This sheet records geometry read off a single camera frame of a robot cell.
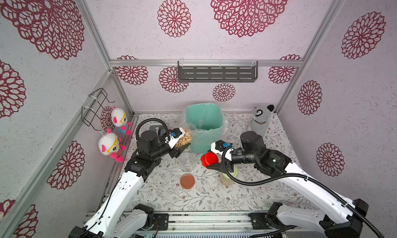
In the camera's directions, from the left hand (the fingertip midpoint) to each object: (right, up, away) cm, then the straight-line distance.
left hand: (183, 137), depth 73 cm
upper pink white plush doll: (-40, +10, +20) cm, 46 cm away
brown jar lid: (+1, -26, +15) cm, 30 cm away
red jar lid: (+11, -8, -11) cm, 17 cm away
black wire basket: (-45, +12, +2) cm, 47 cm away
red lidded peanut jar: (+2, 0, -6) cm, 6 cm away
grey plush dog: (+45, +13, +20) cm, 51 cm away
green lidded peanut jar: (+21, -22, +6) cm, 32 cm away
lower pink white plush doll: (-39, -4, +6) cm, 40 cm away
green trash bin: (+13, +9, +22) cm, 27 cm away
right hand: (+11, -7, -10) cm, 16 cm away
